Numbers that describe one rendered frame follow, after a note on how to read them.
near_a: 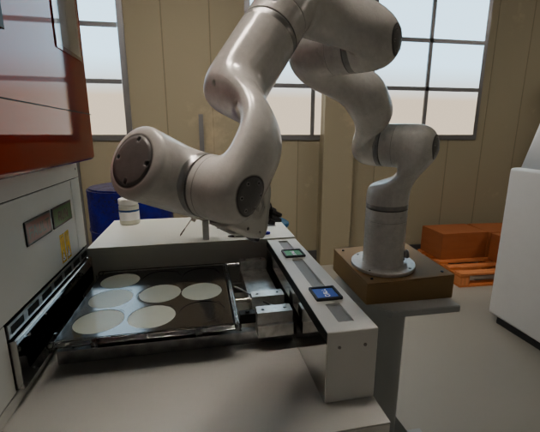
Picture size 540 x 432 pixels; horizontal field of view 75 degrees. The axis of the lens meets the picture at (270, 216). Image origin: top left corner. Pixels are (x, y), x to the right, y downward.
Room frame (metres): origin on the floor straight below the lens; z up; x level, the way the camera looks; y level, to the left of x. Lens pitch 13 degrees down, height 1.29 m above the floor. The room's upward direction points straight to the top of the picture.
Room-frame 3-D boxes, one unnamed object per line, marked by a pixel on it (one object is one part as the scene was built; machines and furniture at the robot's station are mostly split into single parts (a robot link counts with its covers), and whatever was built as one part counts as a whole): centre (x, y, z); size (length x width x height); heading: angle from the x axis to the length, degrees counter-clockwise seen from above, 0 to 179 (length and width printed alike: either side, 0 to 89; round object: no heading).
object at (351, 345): (0.81, -0.09, 0.89); 0.55 x 0.09 x 0.14; 11
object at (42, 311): (0.75, 0.48, 0.89); 0.44 x 0.02 x 0.10; 11
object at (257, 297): (0.80, 0.01, 0.89); 0.08 x 0.03 x 0.03; 101
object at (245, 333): (0.70, 0.20, 0.84); 0.50 x 0.02 x 0.03; 101
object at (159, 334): (0.63, 0.24, 0.90); 0.37 x 0.01 x 0.01; 101
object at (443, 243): (3.23, -2.10, 0.19); 1.05 x 0.72 x 0.38; 100
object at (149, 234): (1.20, 0.26, 0.89); 0.62 x 0.35 x 0.14; 101
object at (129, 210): (1.27, 0.52, 1.01); 0.07 x 0.07 x 0.10
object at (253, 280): (0.87, 0.02, 0.87); 0.36 x 0.08 x 0.03; 11
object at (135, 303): (0.80, 0.28, 0.90); 0.34 x 0.34 x 0.01; 11
